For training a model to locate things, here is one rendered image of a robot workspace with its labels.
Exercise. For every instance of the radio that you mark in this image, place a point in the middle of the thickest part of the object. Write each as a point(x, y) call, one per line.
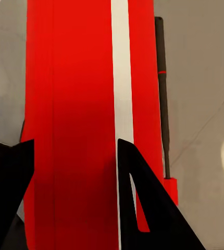
point(95, 73)

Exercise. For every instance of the coffee table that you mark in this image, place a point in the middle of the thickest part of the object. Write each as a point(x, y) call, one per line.
point(194, 51)

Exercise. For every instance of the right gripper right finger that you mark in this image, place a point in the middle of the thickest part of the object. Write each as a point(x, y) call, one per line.
point(168, 228)

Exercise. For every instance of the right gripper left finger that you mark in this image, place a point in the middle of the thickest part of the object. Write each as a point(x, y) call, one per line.
point(16, 171)

